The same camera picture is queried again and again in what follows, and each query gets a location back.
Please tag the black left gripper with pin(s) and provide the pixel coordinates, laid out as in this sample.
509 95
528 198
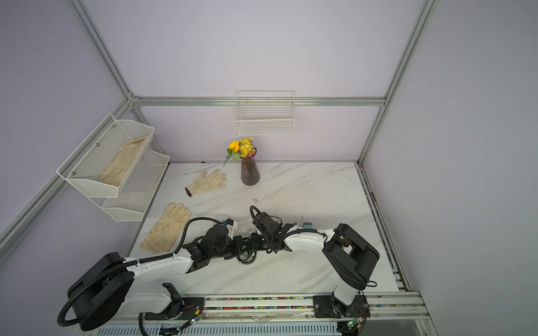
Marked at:
238 241

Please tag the dark ribbed glass vase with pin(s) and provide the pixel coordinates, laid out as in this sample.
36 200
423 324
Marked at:
250 175

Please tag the upper white mesh shelf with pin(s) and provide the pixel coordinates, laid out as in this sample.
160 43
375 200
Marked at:
84 166

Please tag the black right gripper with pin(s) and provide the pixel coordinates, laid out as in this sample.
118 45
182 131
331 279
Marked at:
256 243

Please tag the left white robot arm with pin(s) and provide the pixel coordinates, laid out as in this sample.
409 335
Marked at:
117 286

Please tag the cream knit work glove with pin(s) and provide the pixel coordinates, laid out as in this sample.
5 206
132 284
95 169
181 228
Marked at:
206 182

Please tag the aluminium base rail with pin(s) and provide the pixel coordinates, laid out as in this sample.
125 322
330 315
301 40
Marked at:
263 308

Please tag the lower white mesh shelf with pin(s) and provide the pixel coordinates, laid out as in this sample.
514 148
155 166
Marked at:
138 191

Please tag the yellow leather work glove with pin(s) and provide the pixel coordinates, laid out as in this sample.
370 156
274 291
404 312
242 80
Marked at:
166 231

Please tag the clear empty plastic pouch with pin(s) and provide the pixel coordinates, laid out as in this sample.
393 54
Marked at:
243 228

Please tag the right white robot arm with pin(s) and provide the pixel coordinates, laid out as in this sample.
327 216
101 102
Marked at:
351 256

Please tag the clear pouch with black zipper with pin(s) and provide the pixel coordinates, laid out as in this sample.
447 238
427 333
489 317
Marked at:
247 257

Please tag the yellow flower bouquet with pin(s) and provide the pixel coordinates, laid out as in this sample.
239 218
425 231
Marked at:
242 149

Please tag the white mesh shelf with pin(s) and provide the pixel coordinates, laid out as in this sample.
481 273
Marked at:
84 166
138 191

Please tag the white wire wall basket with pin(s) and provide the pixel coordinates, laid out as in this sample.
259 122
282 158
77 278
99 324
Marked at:
264 112

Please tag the beige glove in shelf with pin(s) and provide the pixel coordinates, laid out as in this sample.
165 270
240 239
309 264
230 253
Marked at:
117 169

